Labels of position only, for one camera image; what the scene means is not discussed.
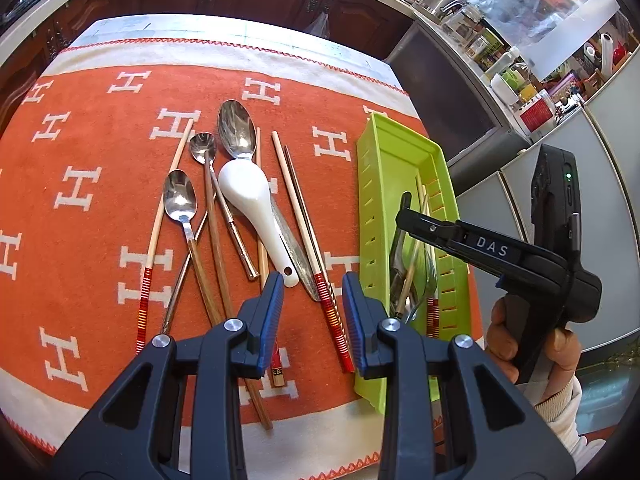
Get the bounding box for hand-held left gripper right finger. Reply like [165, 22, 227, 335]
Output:
[342, 271, 576, 480]

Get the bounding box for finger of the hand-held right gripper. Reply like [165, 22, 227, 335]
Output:
[395, 193, 465, 255]

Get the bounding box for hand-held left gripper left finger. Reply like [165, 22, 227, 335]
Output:
[52, 271, 286, 480]

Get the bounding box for red striped light chopstick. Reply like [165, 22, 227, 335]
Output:
[417, 175, 441, 338]
[135, 119, 195, 357]
[271, 131, 356, 373]

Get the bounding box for metal fork dark handle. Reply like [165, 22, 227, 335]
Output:
[389, 192, 418, 323]

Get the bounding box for plain metal spoon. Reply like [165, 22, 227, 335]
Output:
[407, 250, 440, 323]

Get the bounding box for rose gold metal chopstick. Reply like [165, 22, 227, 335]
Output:
[210, 175, 261, 281]

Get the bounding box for green plastic utensil tray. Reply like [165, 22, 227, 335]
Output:
[354, 112, 473, 415]

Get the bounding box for white ceramic spoon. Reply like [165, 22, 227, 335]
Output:
[218, 159, 301, 288]

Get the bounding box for large metal spoon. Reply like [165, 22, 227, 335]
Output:
[216, 100, 322, 303]

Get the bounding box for person's right forearm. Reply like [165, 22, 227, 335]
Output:
[520, 375, 616, 466]

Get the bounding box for person's right hand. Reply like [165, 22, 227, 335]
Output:
[484, 297, 583, 406]

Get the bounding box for red labelled jar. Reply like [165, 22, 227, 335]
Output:
[520, 100, 556, 136]

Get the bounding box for white bowl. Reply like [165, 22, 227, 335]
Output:
[490, 71, 526, 106]

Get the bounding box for orange printed blanket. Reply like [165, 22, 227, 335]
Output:
[0, 35, 486, 466]

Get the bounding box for white plastic bottle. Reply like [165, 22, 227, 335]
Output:
[492, 47, 521, 78]

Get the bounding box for glass teapot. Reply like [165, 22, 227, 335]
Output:
[440, 0, 483, 48]

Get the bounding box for hanging plastic bag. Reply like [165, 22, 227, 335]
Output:
[306, 10, 333, 38]

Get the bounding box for silver foil bag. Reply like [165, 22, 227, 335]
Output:
[460, 0, 601, 61]

